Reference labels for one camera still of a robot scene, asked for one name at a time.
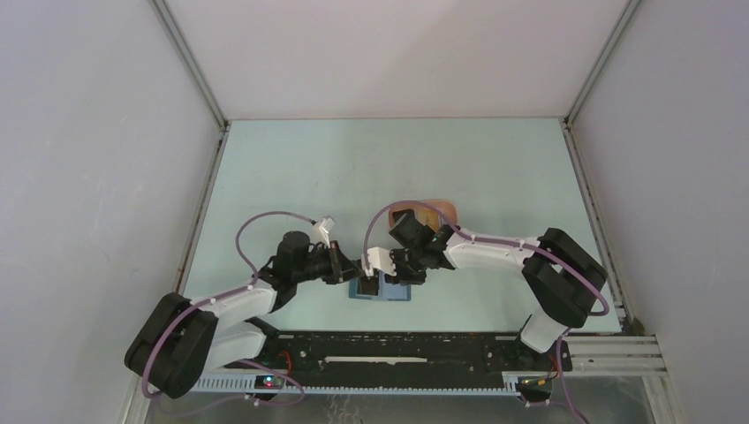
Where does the pink oval tray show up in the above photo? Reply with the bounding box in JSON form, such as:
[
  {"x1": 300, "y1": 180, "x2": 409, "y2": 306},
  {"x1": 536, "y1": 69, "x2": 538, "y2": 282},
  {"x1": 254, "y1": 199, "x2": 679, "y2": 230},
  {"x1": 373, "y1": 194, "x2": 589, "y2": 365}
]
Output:
[{"x1": 388, "y1": 199, "x2": 459, "y2": 228}]

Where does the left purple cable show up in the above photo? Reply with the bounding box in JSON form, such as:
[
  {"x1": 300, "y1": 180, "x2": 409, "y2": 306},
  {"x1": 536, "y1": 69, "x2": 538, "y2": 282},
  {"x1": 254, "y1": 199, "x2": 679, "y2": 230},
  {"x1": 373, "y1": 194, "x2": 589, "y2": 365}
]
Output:
[{"x1": 140, "y1": 211, "x2": 320, "y2": 400}]

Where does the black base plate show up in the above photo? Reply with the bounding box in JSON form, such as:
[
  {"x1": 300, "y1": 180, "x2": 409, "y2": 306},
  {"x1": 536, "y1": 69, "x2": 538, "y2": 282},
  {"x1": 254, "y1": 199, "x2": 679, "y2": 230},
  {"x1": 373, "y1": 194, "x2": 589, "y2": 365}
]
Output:
[{"x1": 255, "y1": 331, "x2": 572, "y2": 390}]

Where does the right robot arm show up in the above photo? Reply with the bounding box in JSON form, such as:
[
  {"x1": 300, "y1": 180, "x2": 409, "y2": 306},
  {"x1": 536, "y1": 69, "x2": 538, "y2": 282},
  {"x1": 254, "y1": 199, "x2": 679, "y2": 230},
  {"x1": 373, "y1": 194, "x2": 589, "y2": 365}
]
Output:
[{"x1": 379, "y1": 209, "x2": 609, "y2": 369}]

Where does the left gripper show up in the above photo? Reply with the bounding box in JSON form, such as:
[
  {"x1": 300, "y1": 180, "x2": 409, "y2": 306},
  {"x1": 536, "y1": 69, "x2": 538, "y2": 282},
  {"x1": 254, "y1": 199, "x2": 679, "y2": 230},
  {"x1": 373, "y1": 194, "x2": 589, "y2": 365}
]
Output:
[{"x1": 292, "y1": 240, "x2": 364, "y2": 284}]

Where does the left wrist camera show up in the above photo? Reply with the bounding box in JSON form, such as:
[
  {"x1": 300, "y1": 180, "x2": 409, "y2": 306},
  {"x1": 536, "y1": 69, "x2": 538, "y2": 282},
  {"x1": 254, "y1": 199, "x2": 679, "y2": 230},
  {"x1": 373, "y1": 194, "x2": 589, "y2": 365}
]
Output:
[{"x1": 312, "y1": 216, "x2": 336, "y2": 247}]

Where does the blue card holder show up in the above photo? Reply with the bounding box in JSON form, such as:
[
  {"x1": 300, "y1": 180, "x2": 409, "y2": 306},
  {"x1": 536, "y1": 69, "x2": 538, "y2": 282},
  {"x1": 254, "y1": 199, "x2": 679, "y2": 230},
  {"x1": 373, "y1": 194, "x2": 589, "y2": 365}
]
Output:
[{"x1": 349, "y1": 274, "x2": 412, "y2": 302}]

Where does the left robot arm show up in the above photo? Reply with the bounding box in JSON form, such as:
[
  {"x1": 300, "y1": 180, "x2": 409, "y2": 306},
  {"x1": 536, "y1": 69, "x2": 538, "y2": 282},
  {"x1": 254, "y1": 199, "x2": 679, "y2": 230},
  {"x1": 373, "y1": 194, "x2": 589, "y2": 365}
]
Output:
[{"x1": 124, "y1": 231, "x2": 396, "y2": 398}]

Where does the yellow card in tray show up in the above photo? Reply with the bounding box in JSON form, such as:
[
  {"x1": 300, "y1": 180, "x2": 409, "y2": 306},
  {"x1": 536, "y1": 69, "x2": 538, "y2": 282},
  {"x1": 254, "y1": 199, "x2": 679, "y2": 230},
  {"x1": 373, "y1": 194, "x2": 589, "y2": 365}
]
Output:
[{"x1": 422, "y1": 210, "x2": 442, "y2": 231}]

